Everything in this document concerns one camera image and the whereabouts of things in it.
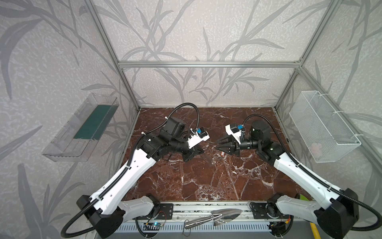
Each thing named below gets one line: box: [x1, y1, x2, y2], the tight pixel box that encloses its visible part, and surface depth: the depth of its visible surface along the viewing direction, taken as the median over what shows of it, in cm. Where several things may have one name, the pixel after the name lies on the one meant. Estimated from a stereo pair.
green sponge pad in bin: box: [73, 105, 119, 141], surface depth 69 cm
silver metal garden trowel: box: [184, 208, 243, 230], surface depth 72 cm
